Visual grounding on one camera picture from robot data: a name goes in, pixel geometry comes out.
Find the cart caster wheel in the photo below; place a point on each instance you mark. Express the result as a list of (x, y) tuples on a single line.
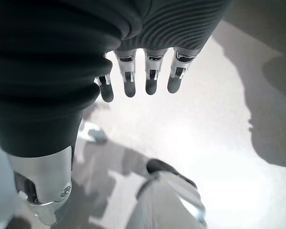
[(96, 134)]

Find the grey right robot leg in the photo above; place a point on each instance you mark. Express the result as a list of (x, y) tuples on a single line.
[(162, 202)]

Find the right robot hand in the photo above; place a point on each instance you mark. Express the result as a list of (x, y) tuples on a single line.
[(50, 59)]

